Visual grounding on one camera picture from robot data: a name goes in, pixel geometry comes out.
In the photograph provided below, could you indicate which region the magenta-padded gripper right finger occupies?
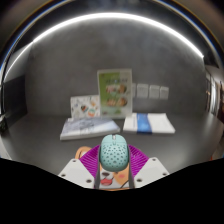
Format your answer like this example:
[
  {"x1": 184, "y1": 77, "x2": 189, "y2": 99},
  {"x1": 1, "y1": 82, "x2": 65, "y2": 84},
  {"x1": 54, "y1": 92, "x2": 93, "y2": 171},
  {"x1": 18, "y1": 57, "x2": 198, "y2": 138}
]
[{"x1": 128, "y1": 144, "x2": 170, "y2": 189}]

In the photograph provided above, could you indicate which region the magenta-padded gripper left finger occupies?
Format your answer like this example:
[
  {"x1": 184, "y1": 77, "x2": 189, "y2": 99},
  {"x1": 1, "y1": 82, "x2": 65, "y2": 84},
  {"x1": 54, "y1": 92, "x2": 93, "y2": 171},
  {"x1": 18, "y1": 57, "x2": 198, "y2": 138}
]
[{"x1": 58, "y1": 145, "x2": 101, "y2": 190}]

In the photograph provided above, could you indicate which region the teal perforated computer mouse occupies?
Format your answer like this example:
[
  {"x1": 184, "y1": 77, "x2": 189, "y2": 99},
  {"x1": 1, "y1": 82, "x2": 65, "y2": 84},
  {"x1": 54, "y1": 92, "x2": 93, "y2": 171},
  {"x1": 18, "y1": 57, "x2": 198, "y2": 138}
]
[{"x1": 98, "y1": 133, "x2": 130, "y2": 174}]

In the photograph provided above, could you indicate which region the orange corgi-shaped mouse pad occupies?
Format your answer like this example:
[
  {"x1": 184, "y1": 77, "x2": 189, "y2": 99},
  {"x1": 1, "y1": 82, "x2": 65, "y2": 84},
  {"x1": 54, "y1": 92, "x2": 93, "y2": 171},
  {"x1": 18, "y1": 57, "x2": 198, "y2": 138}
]
[{"x1": 74, "y1": 145, "x2": 132, "y2": 192}]

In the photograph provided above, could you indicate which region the grey striped book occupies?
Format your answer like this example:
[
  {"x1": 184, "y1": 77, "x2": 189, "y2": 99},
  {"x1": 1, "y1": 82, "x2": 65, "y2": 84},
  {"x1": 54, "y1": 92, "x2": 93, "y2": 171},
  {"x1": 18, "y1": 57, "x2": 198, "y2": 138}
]
[{"x1": 59, "y1": 117, "x2": 121, "y2": 141}]

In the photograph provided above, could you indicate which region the white book with blue band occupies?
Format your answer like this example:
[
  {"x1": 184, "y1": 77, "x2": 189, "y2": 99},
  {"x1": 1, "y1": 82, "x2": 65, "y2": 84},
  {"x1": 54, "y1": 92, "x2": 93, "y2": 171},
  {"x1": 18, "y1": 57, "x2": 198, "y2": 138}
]
[{"x1": 122, "y1": 112, "x2": 176, "y2": 135}]

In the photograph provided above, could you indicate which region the white cartoon sticker card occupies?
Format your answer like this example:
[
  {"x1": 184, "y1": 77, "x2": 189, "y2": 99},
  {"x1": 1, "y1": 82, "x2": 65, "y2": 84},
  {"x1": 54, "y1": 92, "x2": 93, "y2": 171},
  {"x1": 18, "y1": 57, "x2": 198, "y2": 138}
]
[{"x1": 70, "y1": 94, "x2": 101, "y2": 120}]

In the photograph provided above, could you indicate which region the green food poster card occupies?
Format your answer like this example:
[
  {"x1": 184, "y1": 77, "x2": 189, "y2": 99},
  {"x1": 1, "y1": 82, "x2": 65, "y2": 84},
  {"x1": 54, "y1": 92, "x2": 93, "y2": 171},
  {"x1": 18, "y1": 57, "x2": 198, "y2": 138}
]
[{"x1": 96, "y1": 68, "x2": 134, "y2": 120}]

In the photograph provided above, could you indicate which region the black-framed glass partition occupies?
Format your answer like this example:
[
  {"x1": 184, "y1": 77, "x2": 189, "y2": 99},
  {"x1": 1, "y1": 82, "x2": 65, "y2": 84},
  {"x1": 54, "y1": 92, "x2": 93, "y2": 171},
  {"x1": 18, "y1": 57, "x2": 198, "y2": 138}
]
[{"x1": 204, "y1": 65, "x2": 224, "y2": 125}]

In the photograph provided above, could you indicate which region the curved white ceiling light strip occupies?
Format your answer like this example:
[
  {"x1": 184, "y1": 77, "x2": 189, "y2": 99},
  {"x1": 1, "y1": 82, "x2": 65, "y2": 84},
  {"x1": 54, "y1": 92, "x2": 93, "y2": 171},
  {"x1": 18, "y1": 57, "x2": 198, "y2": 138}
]
[{"x1": 2, "y1": 11, "x2": 205, "y2": 81}]

